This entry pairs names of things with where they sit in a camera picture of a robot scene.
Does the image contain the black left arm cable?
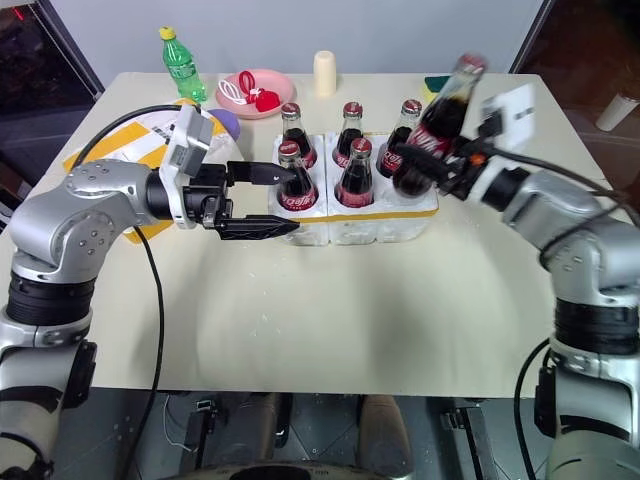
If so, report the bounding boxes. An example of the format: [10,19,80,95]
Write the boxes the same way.
[79,102,204,480]

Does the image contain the yellow green sponge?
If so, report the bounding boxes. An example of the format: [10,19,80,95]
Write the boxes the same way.
[423,74,452,101]

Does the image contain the glass cola bottle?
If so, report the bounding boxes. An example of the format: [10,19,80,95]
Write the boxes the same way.
[333,101,367,169]
[333,138,377,208]
[276,139,320,211]
[392,52,489,199]
[375,98,424,179]
[279,102,319,169]

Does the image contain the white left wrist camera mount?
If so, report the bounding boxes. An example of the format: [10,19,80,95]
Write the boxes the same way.
[158,103,215,230]

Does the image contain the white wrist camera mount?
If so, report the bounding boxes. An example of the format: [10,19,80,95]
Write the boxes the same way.
[158,103,215,230]
[467,82,540,201]

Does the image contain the brown rounded post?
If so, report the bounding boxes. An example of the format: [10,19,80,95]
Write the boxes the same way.
[356,394,414,477]

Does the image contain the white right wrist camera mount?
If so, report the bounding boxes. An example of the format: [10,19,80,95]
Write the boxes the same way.
[467,82,540,201]

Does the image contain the pink plastic plate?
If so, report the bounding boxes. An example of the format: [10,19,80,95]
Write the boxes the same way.
[215,69,298,121]

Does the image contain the small red pouch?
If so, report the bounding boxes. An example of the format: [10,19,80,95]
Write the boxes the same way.
[253,89,282,113]

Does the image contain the white cup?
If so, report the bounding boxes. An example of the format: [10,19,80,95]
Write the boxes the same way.
[596,92,640,133]

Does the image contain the white foam crate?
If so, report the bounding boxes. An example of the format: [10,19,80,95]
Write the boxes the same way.
[267,131,442,248]

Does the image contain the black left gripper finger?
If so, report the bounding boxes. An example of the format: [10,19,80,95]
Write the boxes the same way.
[227,160,297,188]
[217,214,302,243]

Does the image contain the green plastic soda bottle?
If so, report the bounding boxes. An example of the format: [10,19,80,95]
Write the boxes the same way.
[158,27,208,101]

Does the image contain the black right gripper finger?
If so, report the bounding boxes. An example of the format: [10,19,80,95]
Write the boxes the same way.
[394,143,454,179]

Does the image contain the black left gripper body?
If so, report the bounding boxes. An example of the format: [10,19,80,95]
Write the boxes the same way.
[182,163,236,229]

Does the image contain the white cord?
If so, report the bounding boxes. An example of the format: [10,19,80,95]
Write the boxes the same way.
[221,79,252,107]

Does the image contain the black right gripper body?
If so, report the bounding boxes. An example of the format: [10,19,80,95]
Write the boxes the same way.
[435,137,489,199]

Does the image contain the purple round object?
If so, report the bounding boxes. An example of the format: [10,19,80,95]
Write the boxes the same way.
[206,108,243,140]

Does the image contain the cream plastic cup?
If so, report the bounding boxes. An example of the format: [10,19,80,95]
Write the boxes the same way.
[313,50,338,98]

